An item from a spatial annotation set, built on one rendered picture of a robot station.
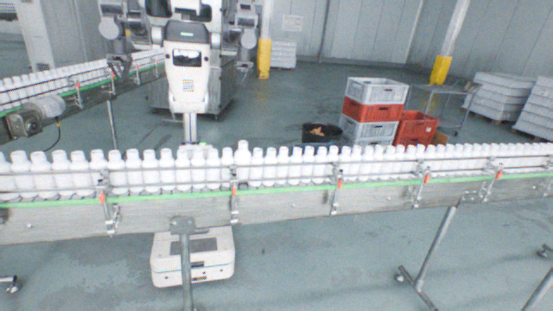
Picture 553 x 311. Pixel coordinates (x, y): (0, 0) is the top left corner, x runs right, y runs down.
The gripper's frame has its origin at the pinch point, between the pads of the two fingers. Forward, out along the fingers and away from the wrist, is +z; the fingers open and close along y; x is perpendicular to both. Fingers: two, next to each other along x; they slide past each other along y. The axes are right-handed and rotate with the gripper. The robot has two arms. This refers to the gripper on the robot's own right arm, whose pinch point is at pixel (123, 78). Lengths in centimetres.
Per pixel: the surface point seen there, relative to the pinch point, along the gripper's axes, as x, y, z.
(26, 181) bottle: -30.3, 17.2, 33.3
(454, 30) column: 807, -675, -54
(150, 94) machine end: -45, -380, 107
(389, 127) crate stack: 255, -161, 78
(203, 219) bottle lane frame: 28, 21, 53
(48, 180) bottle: -23.6, 17.5, 32.8
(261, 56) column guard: 212, -727, 74
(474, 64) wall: 1063, -781, 47
